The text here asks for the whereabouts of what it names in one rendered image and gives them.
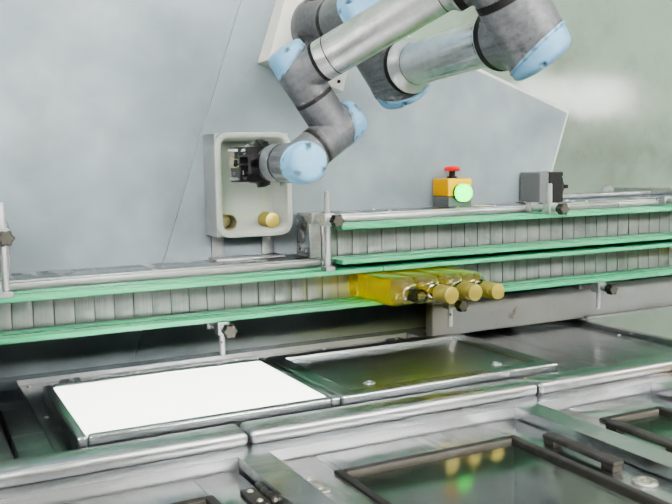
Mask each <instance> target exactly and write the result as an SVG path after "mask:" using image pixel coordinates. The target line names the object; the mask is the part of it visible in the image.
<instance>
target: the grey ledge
mask: <svg viewBox="0 0 672 504"><path fill-rule="evenodd" d="M611 283H613V284H616V285H617V288H618V290H617V293H616V294H613V295H610V294H607V292H606V291H605V292H602V293H601V304H600V308H599V309H597V308H595V307H596V292H592V291H591V289H590V288H585V289H575V288H574V285H573V286H571V285H570V286H561V287H551V288H542V289H532V290H523V291H513V292H505V293H504V296H503V297H502V298H501V299H499V300H496V299H491V298H485V297H481V298H480V299H479V300H477V301H472V300H467V303H468V304H469V307H468V308H467V311H466V312H464V311H463V312H459V311H457V309H453V326H452V327H448V309H445V308H443V304H437V305H430V304H428V303H426V335H427V336H436V335H444V334H452V333H458V334H462V333H470V332H477V331H485V330H493V329H501V328H509V327H516V326H524V325H532V324H540V323H548V322H555V321H563V320H571V319H579V318H586V319H593V318H600V317H608V316H616V315H624V314H631V313H639V312H647V311H654V310H662V309H670V308H672V275H666V276H656V277H646V278H637V279H627V280H618V281H608V282H605V285H607V284H611Z"/></svg>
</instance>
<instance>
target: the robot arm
mask: <svg viewBox="0 0 672 504"><path fill-rule="evenodd" d="M471 6H474V7H475V10H476V11H477V13H478V16H477V17H476V19H475V21H473V22H471V23H468V24H465V25H462V26H459V27H456V28H453V29H450V30H447V31H444V32H441V33H438V34H435V35H433V36H430V37H427V38H424V39H421V40H420V39H418V38H415V37H406V36H408V35H410V34H412V33H413V32H415V31H417V30H418V29H420V28H422V27H424V26H425V25H427V24H429V23H431V22H432V21H434V20H436V19H438V18H439V17H441V16H443V15H444V14H446V13H448V12H450V11H451V10H457V11H460V12H462V11H464V10H465V9H467V8H469V7H471ZM565 24H566V22H565V20H563V19H562V17H561V15H560V13H559V11H558V9H557V7H556V6H555V4H554V2H553V0H304V1H302V2H301V3H300V4H299V5H298V6H297V7H296V9H295V10H294V12H293V15H292V18H291V36H292V39H293V41H291V42H289V43H287V44H286V45H284V46H283V47H281V48H280V49H278V50H277V51H276V52H274V53H273V54H272V55H271V56H270V58H269V65H270V67H271V69H272V71H273V72H274V74H275V76H276V77H277V79H278V82H280V84H281V85H282V87H283V88H284V90H285V91H286V93H287V94H288V96H289V97H290V99H291V101H292V102H293V104H294V105H295V107H296V108H297V110H298V111H299V113H300V115H301V116H302V118H303V119H304V121H305V122H306V124H307V125H308V128H307V129H306V130H305V131H303V132H302V133H301V134H300V135H299V136H298V137H296V138H295V139H294V140H292V141H291V142H290V143H277V144H268V141H265V140H263V139H256V140H255V142H254V143H253V144H247V145H246V146H244V147H229V150H228V151H233V152H234V159H237V160H234V164H233V166H234V167H236V166H238V168H231V177H233V178H229V179H230V180H232V181H231V182H249V183H255V184H257V187H258V188H259V187H266V186H268V185H270V182H277V183H280V186H285V183H294V184H308V183H312V182H315V181H317V180H319V179H320V178H321V177H322V176H323V174H324V172H325V170H326V168H327V165H328V163H329V162H331V161H332V160H333V159H334V158H335V157H337V156H338V155H339V154H340V153H342V152H343V151H344V150H345V149H347V148H348V147H350V146H352V145H353V144H354V143H355V142H356V141H357V140H358V139H359V138H360V137H361V136H362V135H363V134H364V133H365V132H366V130H367V120H366V117H365V115H364V113H363V112H362V110H361V109H359V108H358V107H357V105H356V104H355V103H354V102H352V101H349V100H344V101H342V102H340V100H339V99H338V97H337V96H336V94H335V93H334V91H333V89H332V88H331V86H330V84H329V83H328V82H329V81H330V80H332V79H334V78H335V77H337V76H339V75H341V74H342V73H344V72H346V71H348V70H349V69H351V68H353V67H355V66H356V67H357V68H358V70H359V71H360V73H361V75H362V76H363V78H364V80H365V81H366V83H367V85H368V86H369V88H370V89H371V91H372V94H373V96H374V98H375V99H377V100H378V102H379V103H380V105H381V106H382V107H384V108H386V109H399V108H402V107H404V106H405V105H410V104H412V103H414V102H415V101H417V100H418V99H420V98H421V97H423V96H424V95H425V94H426V93H427V92H428V90H429V88H430V83H431V82H432V81H436V80H440V79H444V78H448V77H451V76H455V75H459V74H463V73H467V72H470V71H474V70H478V69H482V68H486V67H487V68H489V69H490V70H493V71H496V72H504V71H508V70H509V72H510V76H512V77H513V78H514V80H516V81H521V80H524V79H527V78H529V77H531V76H533V75H534V74H536V73H538V72H539V71H541V70H543V69H544V68H546V67H547V66H548V65H550V64H551V63H553V62H554V61H555V60H556V59H558V58H559V57H560V56H561V55H562V54H563V53H564V52H565V51H566V50H567V49H568V48H569V46H570V44H571V36H570V34H569V32H568V29H567V27H566V25H565Z"/></svg>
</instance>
